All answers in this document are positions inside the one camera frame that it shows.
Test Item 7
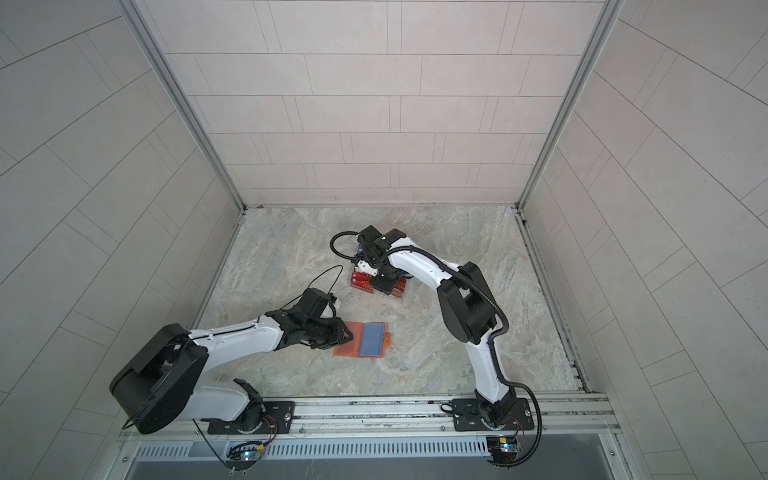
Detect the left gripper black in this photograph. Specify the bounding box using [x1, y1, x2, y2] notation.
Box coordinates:
[303, 318, 358, 350]

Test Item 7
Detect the clear acrylic card display stand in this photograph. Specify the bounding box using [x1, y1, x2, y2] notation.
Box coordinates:
[352, 264, 412, 296]

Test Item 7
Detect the red VIP card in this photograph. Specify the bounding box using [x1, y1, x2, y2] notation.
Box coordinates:
[350, 271, 374, 293]
[390, 278, 407, 299]

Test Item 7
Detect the orange card holder wallet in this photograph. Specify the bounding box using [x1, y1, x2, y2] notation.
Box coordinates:
[333, 322, 390, 359]

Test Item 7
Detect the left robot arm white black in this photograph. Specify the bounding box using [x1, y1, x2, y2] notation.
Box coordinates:
[109, 287, 354, 434]

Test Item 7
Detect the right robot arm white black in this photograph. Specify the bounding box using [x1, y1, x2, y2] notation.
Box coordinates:
[350, 226, 517, 428]

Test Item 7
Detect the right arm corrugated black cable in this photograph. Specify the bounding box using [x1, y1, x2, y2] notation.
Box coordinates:
[328, 229, 544, 468]

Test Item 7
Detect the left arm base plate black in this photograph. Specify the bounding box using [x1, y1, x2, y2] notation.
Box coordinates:
[204, 401, 296, 435]

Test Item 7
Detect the aluminium mounting rail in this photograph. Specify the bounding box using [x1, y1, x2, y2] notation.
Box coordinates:
[148, 391, 621, 444]

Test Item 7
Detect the left circuit board with wires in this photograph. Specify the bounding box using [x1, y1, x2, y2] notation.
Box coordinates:
[226, 441, 266, 471]

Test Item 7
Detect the circuit board with wires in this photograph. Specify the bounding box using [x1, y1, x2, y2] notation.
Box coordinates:
[486, 436, 520, 467]
[226, 441, 266, 471]

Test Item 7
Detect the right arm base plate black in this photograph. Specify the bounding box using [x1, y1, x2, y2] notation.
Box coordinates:
[441, 397, 535, 432]

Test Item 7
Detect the right circuit board with wires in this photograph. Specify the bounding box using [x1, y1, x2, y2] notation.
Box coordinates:
[486, 436, 520, 467]

